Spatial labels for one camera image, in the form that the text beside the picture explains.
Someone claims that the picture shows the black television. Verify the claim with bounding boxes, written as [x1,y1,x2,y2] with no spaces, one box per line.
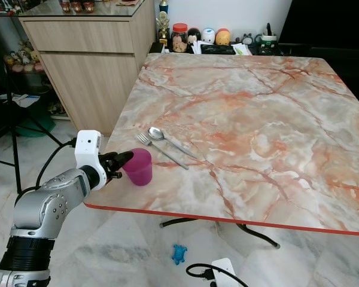
[280,0,359,48]

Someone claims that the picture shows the white round figurine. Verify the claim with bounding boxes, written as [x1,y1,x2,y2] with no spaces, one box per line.
[201,28,216,45]

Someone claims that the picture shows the red lidded snack jar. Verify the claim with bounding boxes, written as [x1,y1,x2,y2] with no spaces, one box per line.
[172,23,189,53]

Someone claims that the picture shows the green round base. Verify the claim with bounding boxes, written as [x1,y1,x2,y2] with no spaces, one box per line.
[17,111,56,138]

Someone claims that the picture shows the white mug with green band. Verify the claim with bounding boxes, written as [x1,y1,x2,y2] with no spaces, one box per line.
[260,23,278,54]

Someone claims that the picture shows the steel fork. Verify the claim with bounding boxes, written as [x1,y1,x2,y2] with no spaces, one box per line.
[136,133,190,170]

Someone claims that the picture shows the black round figurine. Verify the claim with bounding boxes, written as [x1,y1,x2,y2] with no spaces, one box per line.
[188,28,202,44]

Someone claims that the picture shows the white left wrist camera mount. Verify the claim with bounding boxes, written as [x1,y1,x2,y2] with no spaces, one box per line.
[74,130,107,183]

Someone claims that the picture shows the black folding table legs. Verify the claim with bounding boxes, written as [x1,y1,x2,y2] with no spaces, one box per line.
[159,216,281,249]

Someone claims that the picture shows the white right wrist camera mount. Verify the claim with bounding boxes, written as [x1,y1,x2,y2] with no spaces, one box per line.
[211,258,241,287]

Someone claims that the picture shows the black tray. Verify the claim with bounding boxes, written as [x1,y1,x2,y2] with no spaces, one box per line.
[200,43,237,56]

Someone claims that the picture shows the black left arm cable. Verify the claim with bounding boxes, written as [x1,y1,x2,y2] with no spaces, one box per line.
[18,139,77,207]

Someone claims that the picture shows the white paper sheet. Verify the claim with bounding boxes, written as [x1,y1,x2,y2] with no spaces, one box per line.
[0,93,42,109]

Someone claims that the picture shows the small blue toy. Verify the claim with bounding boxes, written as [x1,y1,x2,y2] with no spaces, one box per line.
[172,244,188,265]

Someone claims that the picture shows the gold trophy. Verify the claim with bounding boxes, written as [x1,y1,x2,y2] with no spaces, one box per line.
[157,0,172,45]

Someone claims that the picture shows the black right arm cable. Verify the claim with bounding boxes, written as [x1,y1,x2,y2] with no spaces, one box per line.
[186,263,249,287]

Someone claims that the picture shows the purple plastic cup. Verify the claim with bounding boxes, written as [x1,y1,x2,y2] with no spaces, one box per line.
[122,148,154,187]

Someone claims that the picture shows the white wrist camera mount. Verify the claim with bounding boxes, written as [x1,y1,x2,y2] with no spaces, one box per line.
[211,258,241,287]
[74,130,107,183]

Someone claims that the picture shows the white green paper pack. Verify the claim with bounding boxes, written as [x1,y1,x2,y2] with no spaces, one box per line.
[232,42,253,57]

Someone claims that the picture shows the light wooden cabinet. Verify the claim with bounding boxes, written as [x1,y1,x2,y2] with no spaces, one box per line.
[18,0,156,136]

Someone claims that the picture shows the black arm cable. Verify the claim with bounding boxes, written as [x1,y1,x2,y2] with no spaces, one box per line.
[186,263,249,287]
[18,139,77,207]

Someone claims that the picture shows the orange yellow round figurine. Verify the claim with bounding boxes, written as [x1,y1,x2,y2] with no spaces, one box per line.
[215,28,232,46]

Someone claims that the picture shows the black metal stand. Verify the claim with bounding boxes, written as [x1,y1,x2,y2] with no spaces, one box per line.
[0,54,63,195]

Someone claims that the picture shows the steel spoon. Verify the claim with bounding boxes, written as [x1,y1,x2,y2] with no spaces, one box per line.
[148,127,199,160]

